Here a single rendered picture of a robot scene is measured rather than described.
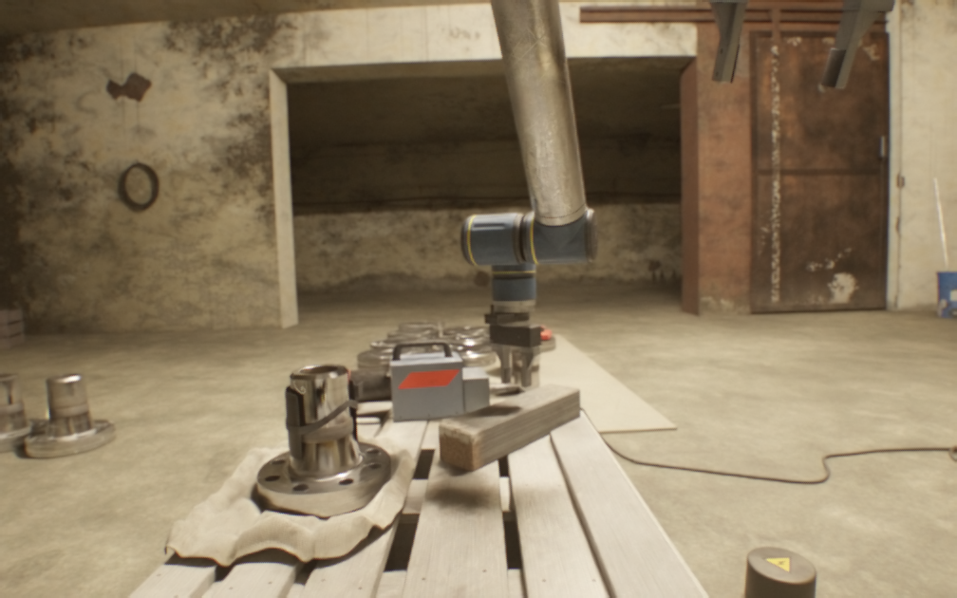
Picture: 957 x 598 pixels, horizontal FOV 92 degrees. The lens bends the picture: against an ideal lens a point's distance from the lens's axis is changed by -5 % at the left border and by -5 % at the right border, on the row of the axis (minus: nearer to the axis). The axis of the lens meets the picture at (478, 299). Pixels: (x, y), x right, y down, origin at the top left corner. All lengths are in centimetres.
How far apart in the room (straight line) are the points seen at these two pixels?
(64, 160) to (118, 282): 129
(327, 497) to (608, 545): 48
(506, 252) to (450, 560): 57
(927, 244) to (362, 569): 585
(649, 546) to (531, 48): 77
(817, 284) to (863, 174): 113
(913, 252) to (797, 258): 110
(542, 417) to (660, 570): 59
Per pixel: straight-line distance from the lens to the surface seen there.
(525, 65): 83
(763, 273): 532
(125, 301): 580
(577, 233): 96
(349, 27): 525
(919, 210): 612
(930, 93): 634
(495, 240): 101
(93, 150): 604
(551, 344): 208
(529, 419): 123
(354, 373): 147
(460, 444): 111
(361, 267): 1025
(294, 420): 100
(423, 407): 145
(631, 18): 531
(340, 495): 97
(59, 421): 216
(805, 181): 556
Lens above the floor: 60
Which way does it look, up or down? 5 degrees down
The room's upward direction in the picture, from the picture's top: 2 degrees counter-clockwise
